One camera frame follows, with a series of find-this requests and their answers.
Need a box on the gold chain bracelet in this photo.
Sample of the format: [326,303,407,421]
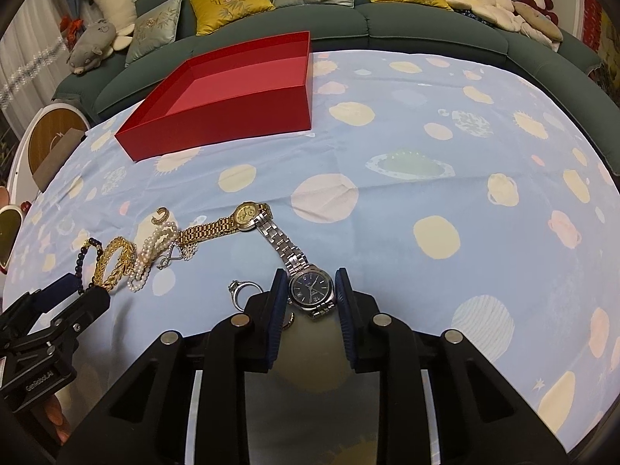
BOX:
[91,235,138,293]

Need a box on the brown round cushion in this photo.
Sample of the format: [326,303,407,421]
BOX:
[513,1,563,43]

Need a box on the silver ring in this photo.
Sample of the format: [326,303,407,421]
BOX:
[228,279,265,313]

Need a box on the left yellow embroidered cushion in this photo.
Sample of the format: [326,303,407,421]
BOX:
[189,0,276,37]

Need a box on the white flower-shaped cushion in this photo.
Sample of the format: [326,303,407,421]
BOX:
[446,0,562,52]

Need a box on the white pearl necklace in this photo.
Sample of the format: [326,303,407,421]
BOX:
[126,220,200,294]

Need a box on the blue planet-print tablecloth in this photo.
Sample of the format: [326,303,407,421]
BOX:
[2,50,619,464]

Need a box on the grey pig plush toy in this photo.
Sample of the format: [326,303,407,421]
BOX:
[67,19,117,76]

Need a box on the dark bead bracelet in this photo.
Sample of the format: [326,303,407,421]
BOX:
[74,237,105,295]

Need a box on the left grey embroidered cushion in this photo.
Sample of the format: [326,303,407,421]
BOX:
[125,0,183,66]

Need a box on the dark green sofa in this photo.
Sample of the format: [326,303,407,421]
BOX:
[53,0,619,174]

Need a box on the white cow plush toy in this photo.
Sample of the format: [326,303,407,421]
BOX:
[88,0,137,52]

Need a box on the white bear-ear mirror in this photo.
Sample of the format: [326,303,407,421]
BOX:
[0,201,31,275]

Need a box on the person's left hand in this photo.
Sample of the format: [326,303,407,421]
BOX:
[43,395,71,445]

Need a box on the gold wristwatch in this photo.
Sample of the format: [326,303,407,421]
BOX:
[177,201,272,248]

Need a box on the gold hoop earring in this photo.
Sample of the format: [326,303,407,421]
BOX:
[152,207,170,226]

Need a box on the white sheer curtain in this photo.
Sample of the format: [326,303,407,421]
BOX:
[1,0,69,138]

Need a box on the silver blue-dial wristwatch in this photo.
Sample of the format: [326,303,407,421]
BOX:
[254,213,336,320]

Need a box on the red cardboard tray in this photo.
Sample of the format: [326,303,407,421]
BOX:
[115,31,313,162]

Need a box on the red curtain tie ornament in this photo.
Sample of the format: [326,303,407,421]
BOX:
[59,15,85,50]

